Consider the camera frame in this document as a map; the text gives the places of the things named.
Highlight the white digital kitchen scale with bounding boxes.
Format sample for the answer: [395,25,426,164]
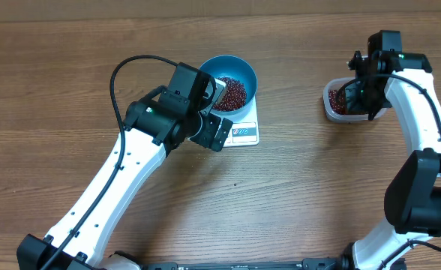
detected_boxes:
[217,97,260,148]

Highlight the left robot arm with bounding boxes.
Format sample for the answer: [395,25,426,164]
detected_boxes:
[16,62,233,269]

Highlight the red beans in bowl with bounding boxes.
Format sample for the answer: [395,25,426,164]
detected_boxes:
[214,76,247,112]

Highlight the red beans in container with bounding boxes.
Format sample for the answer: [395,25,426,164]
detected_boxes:
[328,89,347,115]

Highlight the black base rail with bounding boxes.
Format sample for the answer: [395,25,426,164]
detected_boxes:
[134,257,355,270]

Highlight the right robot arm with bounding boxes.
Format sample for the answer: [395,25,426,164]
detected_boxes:
[337,30,441,269]

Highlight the clear plastic container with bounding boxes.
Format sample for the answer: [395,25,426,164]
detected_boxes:
[322,77,368,124]

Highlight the blue bowl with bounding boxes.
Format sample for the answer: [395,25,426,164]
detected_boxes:
[200,55,258,113]

